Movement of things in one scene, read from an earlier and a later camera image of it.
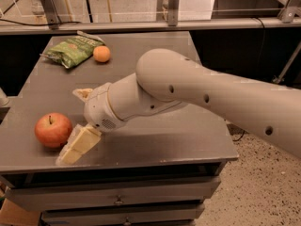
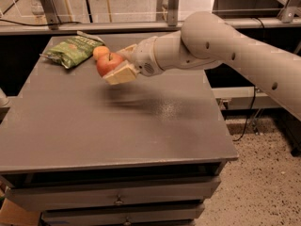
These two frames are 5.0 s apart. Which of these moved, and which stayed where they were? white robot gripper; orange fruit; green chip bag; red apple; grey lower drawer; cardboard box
Moved: white robot gripper; red apple
Stayed: orange fruit; grey lower drawer; cardboard box; green chip bag
